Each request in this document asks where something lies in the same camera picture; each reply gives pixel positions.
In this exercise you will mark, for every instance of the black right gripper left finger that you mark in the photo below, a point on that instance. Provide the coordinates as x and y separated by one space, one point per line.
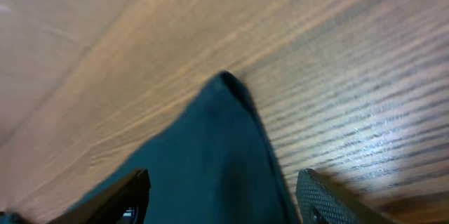
125 201

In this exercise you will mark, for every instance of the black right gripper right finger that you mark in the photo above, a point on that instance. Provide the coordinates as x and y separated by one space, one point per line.
321 201

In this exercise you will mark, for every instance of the dark navy t-shirt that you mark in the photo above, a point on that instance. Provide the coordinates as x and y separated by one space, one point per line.
213 164

